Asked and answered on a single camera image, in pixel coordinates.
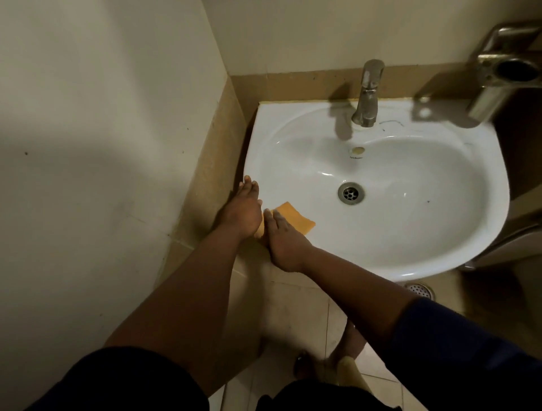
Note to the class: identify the person's left hand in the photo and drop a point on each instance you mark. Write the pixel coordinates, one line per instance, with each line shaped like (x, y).
(241, 209)

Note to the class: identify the person's right hand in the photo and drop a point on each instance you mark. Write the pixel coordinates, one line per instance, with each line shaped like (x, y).
(286, 243)

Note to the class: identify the person's right fingers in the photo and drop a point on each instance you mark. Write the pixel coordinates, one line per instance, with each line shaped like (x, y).
(273, 220)

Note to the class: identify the person's left fingers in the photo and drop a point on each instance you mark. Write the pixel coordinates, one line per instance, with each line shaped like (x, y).
(249, 186)

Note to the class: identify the orange cleaning cloth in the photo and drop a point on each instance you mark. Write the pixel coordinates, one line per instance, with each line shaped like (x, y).
(296, 216)

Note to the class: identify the person's left forearm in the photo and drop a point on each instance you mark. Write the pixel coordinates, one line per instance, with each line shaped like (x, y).
(186, 305)

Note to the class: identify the person's right forearm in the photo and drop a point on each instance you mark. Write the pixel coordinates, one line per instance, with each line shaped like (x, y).
(360, 292)

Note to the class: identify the metal sink drain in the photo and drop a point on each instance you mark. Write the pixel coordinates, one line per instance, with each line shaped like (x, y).
(351, 193)

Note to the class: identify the white ceramic sink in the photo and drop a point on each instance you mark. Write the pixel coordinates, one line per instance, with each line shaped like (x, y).
(393, 190)

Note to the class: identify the chrome faucet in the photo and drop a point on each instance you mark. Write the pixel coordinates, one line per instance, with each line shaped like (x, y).
(368, 95)

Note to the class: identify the person's foot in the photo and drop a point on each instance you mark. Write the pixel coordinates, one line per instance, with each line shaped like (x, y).
(338, 360)

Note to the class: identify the round floor drain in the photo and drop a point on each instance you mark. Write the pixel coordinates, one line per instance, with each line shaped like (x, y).
(419, 290)

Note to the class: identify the metal wall holder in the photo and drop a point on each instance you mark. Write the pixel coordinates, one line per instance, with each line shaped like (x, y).
(504, 70)

